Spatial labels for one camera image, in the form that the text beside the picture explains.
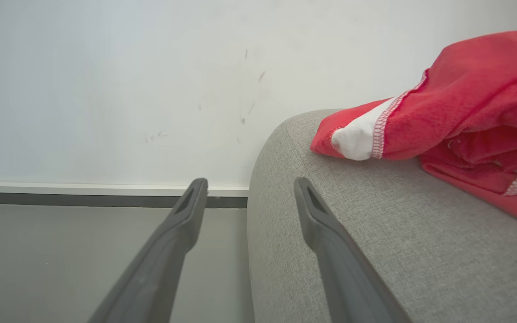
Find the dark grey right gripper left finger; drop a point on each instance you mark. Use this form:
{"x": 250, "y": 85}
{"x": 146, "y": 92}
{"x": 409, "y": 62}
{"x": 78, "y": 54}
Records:
{"x": 159, "y": 269}

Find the beige fabric sofa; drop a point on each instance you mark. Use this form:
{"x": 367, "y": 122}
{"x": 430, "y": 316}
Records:
{"x": 420, "y": 251}

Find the red and white garment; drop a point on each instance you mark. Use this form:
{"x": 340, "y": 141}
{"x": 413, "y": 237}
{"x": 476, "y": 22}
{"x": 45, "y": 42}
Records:
{"x": 478, "y": 112}

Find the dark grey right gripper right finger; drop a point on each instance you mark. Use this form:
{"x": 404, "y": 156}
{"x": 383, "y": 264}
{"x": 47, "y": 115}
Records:
{"x": 343, "y": 273}

